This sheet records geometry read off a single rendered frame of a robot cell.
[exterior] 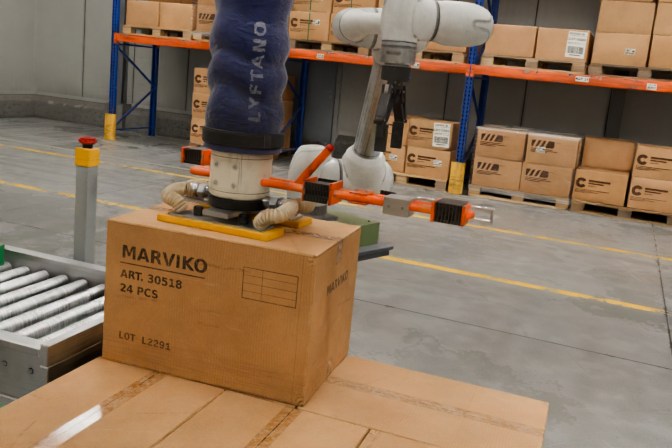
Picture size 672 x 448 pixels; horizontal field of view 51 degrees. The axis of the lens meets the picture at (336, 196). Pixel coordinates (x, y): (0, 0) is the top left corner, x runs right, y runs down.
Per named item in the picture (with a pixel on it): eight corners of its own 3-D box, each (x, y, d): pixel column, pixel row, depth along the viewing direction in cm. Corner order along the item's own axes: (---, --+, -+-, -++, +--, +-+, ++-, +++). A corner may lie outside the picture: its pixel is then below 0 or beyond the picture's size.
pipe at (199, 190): (161, 206, 194) (162, 186, 193) (209, 195, 217) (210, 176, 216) (271, 227, 182) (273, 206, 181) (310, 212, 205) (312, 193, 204)
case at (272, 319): (101, 358, 197) (106, 218, 190) (176, 315, 235) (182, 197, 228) (303, 407, 180) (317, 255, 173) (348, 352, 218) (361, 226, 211)
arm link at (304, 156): (282, 197, 274) (286, 140, 270) (328, 199, 279) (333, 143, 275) (289, 206, 259) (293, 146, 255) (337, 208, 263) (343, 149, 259)
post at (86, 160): (67, 387, 293) (74, 147, 275) (78, 381, 299) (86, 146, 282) (80, 391, 291) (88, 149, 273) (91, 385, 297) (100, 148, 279)
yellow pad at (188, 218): (156, 220, 193) (156, 202, 192) (177, 215, 202) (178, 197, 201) (267, 242, 181) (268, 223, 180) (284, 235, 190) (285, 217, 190)
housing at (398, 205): (381, 213, 181) (383, 196, 180) (389, 209, 187) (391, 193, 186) (407, 218, 178) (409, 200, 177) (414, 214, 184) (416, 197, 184)
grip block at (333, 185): (299, 201, 187) (301, 179, 186) (314, 196, 196) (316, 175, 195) (329, 206, 184) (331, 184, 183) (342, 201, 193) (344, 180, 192)
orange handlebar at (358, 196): (153, 171, 205) (154, 158, 204) (209, 162, 233) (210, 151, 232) (471, 224, 173) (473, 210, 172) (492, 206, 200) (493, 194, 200)
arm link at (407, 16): (385, 39, 172) (436, 45, 175) (392, -27, 169) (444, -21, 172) (373, 40, 182) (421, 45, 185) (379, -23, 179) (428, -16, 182)
